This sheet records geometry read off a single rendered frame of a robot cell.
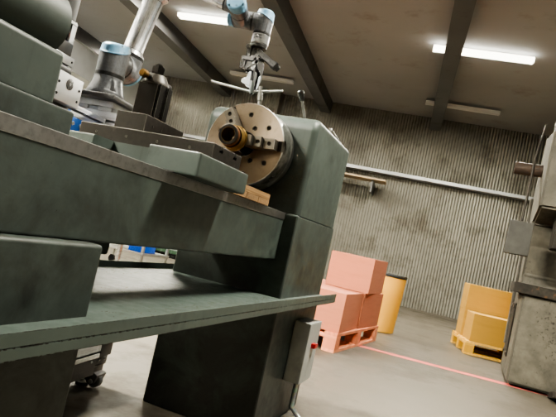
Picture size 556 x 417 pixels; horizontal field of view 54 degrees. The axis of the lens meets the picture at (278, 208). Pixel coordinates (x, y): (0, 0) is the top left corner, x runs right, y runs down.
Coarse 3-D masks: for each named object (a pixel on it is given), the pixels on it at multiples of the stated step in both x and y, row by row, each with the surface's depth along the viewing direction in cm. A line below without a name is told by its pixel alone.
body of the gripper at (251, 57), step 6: (252, 42) 232; (252, 48) 234; (258, 48) 233; (264, 48) 232; (246, 54) 236; (252, 54) 233; (246, 60) 232; (252, 60) 231; (258, 60) 230; (240, 66) 232; (246, 66) 232; (258, 66) 231; (246, 72) 238; (258, 72) 233
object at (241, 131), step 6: (228, 126) 192; (234, 126) 191; (222, 132) 193; (228, 132) 198; (234, 132) 199; (240, 132) 193; (246, 132) 196; (222, 138) 192; (228, 138) 198; (234, 138) 190; (240, 138) 193; (246, 138) 195; (228, 144) 191; (234, 144) 192; (240, 144) 194; (234, 150) 196
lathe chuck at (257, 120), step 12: (240, 108) 207; (252, 108) 206; (264, 108) 204; (216, 120) 210; (252, 120) 205; (264, 120) 203; (276, 120) 202; (216, 132) 209; (252, 132) 204; (264, 132) 203; (276, 132) 201; (288, 132) 208; (288, 144) 205; (252, 156) 203; (264, 156) 202; (276, 156) 200; (288, 156) 206; (240, 168) 204; (252, 168) 203; (264, 168) 201; (276, 168) 202; (252, 180) 202; (264, 180) 204
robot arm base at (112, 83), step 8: (96, 72) 219; (104, 72) 217; (96, 80) 217; (104, 80) 217; (112, 80) 218; (120, 80) 221; (88, 88) 217; (96, 88) 215; (104, 88) 216; (112, 88) 218; (120, 88) 221; (120, 96) 220
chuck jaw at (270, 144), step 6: (252, 138) 197; (258, 138) 197; (264, 138) 198; (270, 138) 198; (246, 144) 196; (252, 144) 197; (258, 144) 196; (264, 144) 198; (270, 144) 197; (276, 144) 199; (282, 144) 201; (264, 150) 201; (270, 150) 200; (276, 150) 200; (282, 150) 201
